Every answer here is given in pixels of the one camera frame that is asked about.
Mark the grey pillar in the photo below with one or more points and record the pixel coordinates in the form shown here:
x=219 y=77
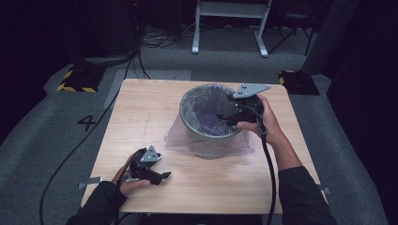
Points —
x=331 y=34

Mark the person's left hand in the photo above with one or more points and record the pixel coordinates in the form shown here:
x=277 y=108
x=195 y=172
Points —
x=130 y=187

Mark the black stand legs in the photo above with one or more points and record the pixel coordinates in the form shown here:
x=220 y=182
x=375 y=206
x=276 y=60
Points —
x=292 y=34

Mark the white metal stand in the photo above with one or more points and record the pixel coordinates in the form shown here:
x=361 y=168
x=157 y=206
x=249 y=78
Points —
x=231 y=9

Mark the person's right hand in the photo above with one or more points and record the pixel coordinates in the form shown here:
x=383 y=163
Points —
x=270 y=125

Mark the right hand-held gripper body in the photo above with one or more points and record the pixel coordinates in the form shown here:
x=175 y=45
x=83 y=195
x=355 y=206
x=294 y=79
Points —
x=247 y=109

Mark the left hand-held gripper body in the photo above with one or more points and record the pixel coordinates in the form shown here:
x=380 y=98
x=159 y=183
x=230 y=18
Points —
x=142 y=167

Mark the green plastic bin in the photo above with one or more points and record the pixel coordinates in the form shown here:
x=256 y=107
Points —
x=187 y=122

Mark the grey metal table bracket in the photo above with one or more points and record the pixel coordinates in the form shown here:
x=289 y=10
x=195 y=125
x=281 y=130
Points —
x=90 y=182
x=325 y=189

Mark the black yellow striped base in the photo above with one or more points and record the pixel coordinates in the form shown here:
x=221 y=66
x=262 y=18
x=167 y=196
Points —
x=298 y=82
x=81 y=81

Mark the purple plastic bag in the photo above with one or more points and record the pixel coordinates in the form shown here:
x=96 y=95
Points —
x=187 y=143

